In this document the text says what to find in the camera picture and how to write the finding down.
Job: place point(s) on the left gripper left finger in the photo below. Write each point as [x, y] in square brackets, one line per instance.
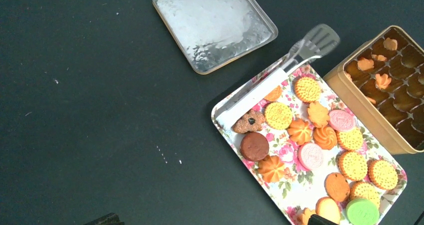
[108, 219]

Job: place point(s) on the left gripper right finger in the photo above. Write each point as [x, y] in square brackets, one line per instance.
[318, 220]

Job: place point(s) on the white handled metal tongs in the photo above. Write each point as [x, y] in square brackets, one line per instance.
[317, 43]

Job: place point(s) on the green sandwich cookie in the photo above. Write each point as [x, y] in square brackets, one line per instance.
[362, 211]

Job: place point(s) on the floral cookie tray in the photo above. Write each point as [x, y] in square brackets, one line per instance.
[355, 164]

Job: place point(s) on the pink sandwich cookie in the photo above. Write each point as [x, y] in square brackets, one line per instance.
[311, 156]

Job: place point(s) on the brown round chocolate cookie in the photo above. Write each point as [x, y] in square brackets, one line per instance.
[254, 146]

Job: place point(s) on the brown flower cookie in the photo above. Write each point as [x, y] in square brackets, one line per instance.
[250, 122]

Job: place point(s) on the yellow dotted round biscuit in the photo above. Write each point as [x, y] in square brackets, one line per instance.
[307, 89]

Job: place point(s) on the orange plain round cookie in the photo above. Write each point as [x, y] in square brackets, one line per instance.
[274, 95]

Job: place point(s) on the gold cookie tin box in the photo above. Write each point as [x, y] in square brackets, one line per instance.
[382, 83]

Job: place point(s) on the silver tin lid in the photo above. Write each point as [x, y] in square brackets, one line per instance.
[214, 33]

